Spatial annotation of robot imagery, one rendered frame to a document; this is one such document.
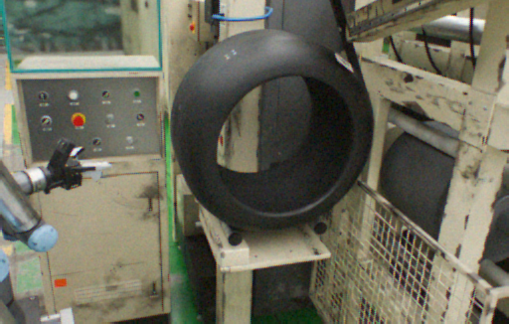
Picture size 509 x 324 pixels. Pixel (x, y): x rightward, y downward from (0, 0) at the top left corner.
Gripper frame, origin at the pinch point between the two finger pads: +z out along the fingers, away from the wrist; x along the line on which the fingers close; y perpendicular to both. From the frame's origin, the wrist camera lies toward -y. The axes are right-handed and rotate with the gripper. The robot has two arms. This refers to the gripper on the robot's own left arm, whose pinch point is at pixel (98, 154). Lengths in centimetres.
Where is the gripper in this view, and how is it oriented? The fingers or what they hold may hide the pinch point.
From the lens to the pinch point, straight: 161.1
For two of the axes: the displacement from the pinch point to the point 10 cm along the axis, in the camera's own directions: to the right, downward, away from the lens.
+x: 7.8, 3.8, -5.1
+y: -1.5, 8.9, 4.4
